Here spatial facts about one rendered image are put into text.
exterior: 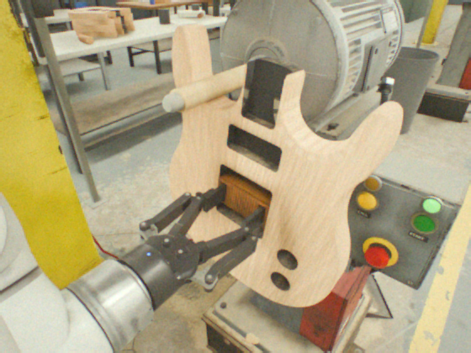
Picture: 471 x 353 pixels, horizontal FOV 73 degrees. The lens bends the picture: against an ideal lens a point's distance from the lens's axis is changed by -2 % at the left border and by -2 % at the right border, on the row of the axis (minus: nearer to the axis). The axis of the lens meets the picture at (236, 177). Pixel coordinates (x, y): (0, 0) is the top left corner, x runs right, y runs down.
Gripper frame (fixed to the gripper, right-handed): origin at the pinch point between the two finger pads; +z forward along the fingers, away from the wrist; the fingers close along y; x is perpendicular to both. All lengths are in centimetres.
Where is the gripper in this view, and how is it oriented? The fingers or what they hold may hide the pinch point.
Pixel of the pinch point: (240, 203)
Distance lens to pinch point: 51.2
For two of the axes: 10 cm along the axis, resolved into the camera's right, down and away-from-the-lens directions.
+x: 1.0, -7.8, -6.2
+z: 6.2, -4.3, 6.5
